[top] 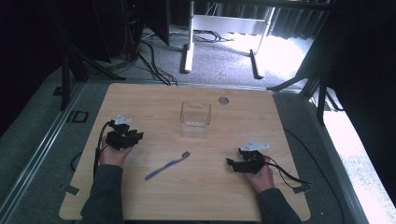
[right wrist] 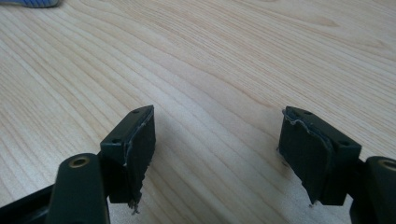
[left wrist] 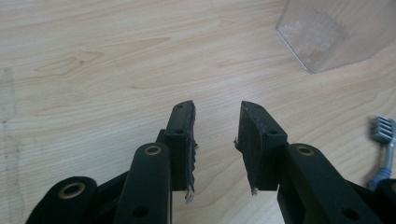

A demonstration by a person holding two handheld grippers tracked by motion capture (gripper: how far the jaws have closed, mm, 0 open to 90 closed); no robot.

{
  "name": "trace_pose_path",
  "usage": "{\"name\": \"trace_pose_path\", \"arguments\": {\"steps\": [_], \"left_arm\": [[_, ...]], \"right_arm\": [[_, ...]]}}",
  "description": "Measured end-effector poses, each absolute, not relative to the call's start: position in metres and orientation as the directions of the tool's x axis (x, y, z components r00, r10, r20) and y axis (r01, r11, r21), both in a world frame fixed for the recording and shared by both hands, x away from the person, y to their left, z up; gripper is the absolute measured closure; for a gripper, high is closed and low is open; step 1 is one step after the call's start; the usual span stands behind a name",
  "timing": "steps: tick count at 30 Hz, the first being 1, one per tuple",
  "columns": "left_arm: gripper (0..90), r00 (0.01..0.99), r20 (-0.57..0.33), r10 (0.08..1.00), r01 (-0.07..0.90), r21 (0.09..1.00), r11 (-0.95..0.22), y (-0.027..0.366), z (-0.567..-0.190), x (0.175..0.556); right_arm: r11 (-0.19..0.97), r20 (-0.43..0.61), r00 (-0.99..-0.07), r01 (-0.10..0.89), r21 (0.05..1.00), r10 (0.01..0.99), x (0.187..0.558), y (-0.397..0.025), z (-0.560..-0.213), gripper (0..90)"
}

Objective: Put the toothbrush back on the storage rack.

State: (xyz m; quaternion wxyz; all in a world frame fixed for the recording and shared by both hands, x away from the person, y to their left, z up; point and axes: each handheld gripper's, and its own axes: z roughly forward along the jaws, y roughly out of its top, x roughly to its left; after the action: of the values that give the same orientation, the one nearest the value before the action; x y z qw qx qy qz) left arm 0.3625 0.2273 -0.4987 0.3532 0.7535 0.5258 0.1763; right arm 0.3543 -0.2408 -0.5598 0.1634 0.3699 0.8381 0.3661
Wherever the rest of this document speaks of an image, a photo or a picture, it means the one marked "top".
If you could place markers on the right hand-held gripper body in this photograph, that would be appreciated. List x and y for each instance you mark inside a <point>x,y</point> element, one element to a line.
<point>252,163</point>

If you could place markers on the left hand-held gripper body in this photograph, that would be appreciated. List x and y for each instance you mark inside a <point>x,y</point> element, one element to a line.
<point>120,140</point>

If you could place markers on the blue toothbrush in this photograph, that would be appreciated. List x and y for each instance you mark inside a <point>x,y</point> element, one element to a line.
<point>168,165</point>

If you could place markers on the clear plastic container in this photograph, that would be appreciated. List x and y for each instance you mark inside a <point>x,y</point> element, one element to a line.
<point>195,119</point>

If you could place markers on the person's left hand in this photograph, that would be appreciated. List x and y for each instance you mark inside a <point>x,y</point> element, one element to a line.
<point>112,157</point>

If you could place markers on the person's right hand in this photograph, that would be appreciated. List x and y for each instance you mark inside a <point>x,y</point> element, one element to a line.
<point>263,180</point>

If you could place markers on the grey round table grommet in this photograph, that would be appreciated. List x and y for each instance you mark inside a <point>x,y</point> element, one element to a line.
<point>223,100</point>

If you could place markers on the black tape strip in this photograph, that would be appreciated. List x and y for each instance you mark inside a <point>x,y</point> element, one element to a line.
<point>72,189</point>

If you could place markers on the black metal stand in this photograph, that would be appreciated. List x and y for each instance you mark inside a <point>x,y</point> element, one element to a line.
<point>67,68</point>
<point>314,77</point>

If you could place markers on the dark computer tower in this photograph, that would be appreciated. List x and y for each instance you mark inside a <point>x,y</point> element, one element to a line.
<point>121,28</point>

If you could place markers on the dark curtain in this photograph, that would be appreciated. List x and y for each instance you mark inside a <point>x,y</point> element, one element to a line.
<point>295,21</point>

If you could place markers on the black rectangular floor bracket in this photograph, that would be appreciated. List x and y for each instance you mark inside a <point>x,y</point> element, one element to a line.
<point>77,116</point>

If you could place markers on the metal floor rail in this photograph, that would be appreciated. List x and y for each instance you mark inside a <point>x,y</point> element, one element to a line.
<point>339,174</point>
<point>37,152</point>

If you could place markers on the white desk frame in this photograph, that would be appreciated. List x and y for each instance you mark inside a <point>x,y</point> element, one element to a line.
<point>224,24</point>

